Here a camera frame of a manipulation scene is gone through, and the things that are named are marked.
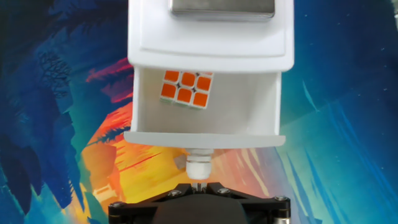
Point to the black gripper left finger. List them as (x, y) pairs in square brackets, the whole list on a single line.
[(140, 207)]

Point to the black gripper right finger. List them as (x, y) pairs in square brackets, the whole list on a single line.
[(264, 207)]

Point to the white plastic drawer cabinet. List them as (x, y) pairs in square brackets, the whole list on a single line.
[(211, 40)]

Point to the forest sunset print cloth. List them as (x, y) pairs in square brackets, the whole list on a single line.
[(342, 124)]

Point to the orange green rubik's cube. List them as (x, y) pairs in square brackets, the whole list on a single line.
[(185, 90)]

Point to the grey metal plate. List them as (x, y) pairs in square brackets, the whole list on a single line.
[(222, 9)]

